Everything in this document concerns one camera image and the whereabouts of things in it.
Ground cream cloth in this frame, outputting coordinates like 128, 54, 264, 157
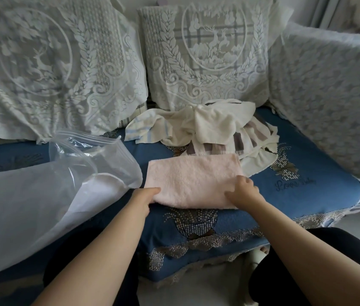
239, 136, 280, 177
180, 98, 257, 145

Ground person's right forearm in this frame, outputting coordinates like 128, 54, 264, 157
245, 199, 360, 306

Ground person's black trousers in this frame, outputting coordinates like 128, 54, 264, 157
43, 226, 360, 306

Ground translucent plastic zip bag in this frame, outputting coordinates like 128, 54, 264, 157
0, 130, 143, 281

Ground pink towel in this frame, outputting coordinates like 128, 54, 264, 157
144, 153, 244, 210

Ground plaid sofa cushion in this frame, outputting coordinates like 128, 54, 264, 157
116, 101, 149, 128

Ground white deer lace cover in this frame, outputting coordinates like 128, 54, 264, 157
0, 0, 149, 145
138, 0, 295, 111

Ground blue embroidered seat cover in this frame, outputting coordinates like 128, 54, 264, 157
0, 105, 360, 284

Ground person's right hand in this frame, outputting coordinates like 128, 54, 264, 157
224, 175, 265, 213

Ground person's left hand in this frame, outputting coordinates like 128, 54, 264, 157
130, 187, 162, 217

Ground cream brown-striped towel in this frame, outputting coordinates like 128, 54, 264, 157
180, 116, 280, 158

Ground person's left forearm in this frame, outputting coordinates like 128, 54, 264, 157
31, 200, 150, 306

